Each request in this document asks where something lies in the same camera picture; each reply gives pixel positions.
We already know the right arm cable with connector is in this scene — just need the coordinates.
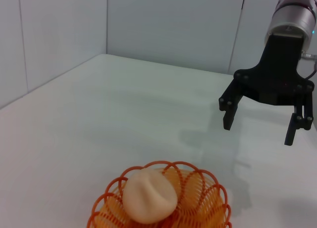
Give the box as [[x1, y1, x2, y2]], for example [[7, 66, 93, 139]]
[[301, 51, 317, 80]]

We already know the orange plastic woven basket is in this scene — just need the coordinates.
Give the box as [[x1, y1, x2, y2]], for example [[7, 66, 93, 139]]
[[86, 160, 233, 228]]

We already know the beige bread bun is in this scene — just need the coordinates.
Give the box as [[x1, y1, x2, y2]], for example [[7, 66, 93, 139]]
[[123, 169, 178, 224]]

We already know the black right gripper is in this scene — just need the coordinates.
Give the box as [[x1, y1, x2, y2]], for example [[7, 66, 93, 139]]
[[219, 34, 315, 146]]

